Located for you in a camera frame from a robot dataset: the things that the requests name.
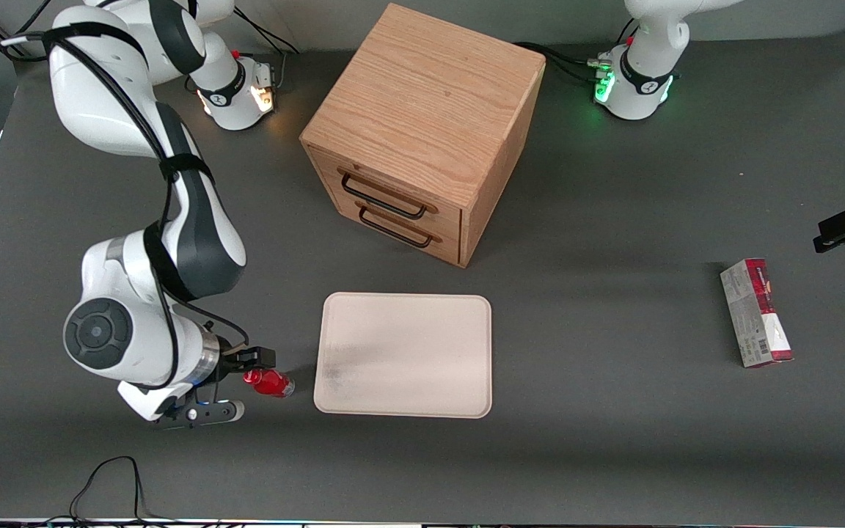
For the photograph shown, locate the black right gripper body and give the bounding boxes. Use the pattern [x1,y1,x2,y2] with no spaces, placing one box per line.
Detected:
[197,337,246,406]

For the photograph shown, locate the red coke bottle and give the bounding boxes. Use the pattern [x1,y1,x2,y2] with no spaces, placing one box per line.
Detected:
[242,367,296,399]

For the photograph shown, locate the beige plastic tray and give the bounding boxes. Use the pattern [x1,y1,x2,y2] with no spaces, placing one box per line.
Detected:
[312,292,493,419]

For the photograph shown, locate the red and grey carton box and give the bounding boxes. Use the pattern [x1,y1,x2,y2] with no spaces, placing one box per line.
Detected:
[720,257,794,369]

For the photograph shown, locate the wooden drawer front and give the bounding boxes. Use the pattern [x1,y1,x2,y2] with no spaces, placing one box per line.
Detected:
[309,149,463,239]
[320,194,462,265]

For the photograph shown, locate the oak wooden drawer cabinet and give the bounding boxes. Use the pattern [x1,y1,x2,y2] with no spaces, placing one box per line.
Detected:
[299,3,546,269]

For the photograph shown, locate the black cable along right arm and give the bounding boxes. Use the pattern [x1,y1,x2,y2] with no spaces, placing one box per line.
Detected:
[0,21,251,389]

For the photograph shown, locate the thin black looped cable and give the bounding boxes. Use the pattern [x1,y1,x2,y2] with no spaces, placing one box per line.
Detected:
[69,455,174,526]

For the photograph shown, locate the black metal drawer handle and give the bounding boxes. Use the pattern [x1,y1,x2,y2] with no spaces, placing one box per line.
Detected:
[357,205,434,249]
[340,172,429,220]

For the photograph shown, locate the black right arm base cable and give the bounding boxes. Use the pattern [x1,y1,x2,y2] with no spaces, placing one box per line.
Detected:
[230,7,302,92]

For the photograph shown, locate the black left arm base cables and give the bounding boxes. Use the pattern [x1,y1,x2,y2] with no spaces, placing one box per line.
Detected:
[514,42,614,83]

